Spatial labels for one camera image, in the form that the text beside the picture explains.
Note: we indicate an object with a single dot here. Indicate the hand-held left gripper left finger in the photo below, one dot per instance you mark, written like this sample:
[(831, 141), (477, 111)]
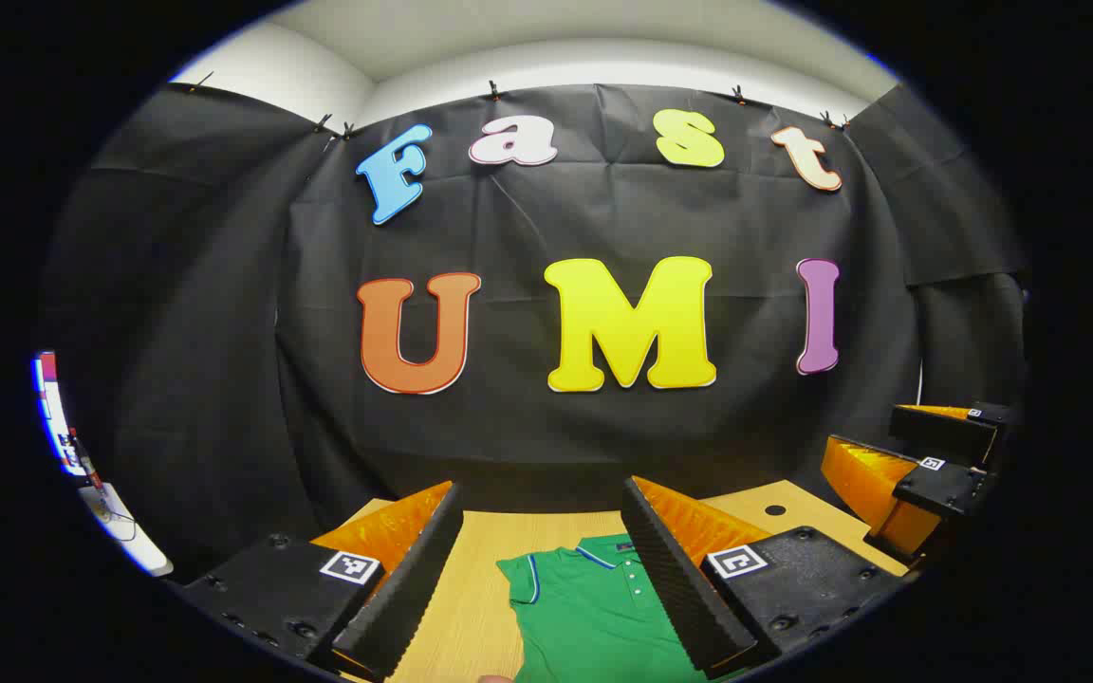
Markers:
[(414, 588)]

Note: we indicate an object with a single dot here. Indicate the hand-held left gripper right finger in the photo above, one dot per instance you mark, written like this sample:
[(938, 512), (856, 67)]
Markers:
[(670, 588)]

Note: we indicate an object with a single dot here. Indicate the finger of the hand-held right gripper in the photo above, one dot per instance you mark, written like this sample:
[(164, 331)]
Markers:
[(945, 432), (935, 489)]

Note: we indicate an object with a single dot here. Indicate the green T-shirt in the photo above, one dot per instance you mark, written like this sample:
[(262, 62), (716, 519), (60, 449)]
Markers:
[(584, 617)]

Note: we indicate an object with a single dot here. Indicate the white side table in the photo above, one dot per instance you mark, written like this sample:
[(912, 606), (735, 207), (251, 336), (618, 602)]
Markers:
[(129, 541)]

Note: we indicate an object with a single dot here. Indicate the small red black tool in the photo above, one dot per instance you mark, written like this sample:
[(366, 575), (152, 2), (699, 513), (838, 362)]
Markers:
[(89, 470)]

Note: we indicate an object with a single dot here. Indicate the black backdrop cloth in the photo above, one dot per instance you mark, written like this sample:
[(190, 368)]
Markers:
[(603, 218)]

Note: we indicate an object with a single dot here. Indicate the bright monitor screen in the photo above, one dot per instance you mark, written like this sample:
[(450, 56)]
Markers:
[(53, 408)]

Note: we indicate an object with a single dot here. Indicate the row of black cloth clips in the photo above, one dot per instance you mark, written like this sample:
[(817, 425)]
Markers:
[(493, 92)]

